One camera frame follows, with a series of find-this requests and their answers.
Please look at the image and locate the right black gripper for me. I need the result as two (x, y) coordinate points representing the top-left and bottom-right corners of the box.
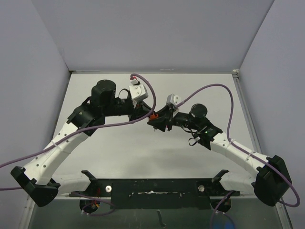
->
(148, 104), (200, 132)

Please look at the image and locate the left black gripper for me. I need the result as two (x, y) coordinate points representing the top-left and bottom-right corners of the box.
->
(102, 99), (153, 124)

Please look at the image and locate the orange black padlock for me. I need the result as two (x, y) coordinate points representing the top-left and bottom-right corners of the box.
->
(149, 113), (159, 121)

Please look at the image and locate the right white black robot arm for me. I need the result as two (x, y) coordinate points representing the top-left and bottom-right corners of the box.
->
(148, 104), (291, 207)

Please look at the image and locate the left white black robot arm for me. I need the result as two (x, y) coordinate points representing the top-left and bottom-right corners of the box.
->
(11, 77), (152, 207)

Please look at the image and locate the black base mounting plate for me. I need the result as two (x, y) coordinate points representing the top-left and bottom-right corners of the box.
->
(72, 178), (228, 209)

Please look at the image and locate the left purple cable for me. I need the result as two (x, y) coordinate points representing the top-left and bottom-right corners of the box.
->
(0, 73), (157, 191)

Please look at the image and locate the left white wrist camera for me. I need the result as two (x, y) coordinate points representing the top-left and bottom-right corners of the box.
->
(129, 79), (148, 102)

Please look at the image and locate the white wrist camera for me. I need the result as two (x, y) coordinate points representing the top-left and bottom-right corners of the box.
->
(129, 79), (148, 102)
(166, 94), (181, 107)

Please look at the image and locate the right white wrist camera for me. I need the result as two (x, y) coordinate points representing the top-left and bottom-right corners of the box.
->
(166, 94), (181, 107)

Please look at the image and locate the aluminium frame rail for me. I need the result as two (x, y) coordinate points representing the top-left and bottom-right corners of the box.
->
(232, 69), (293, 229)

